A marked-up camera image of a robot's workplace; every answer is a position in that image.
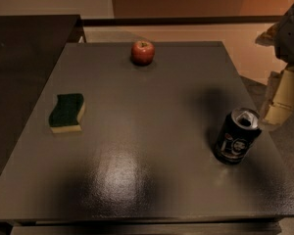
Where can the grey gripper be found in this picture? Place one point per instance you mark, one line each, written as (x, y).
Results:
(291, 39)

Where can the black pepsi can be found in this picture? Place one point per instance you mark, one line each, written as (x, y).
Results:
(237, 135)

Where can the red apple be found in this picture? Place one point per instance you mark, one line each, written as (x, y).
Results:
(142, 52)

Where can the green yellow sponge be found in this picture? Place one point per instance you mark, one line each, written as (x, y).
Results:
(67, 113)

